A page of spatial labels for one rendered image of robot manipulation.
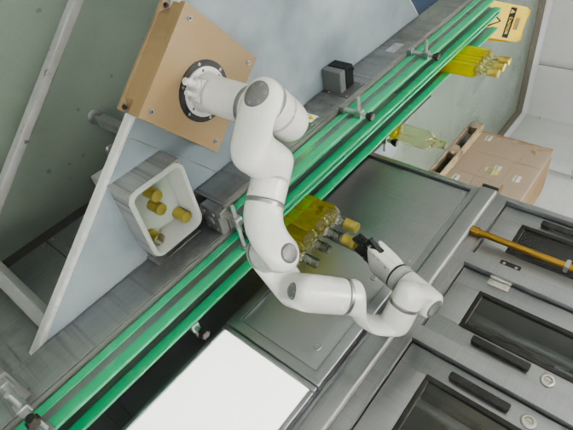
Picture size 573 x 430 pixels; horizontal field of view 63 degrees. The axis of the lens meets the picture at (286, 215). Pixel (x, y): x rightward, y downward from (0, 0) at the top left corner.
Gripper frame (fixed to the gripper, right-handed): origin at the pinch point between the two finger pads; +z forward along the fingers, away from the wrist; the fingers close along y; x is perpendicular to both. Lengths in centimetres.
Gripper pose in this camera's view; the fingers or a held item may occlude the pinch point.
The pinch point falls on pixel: (361, 245)
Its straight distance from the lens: 136.9
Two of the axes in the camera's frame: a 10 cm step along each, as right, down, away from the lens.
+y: -1.9, -7.2, -6.6
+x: -8.3, 4.8, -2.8
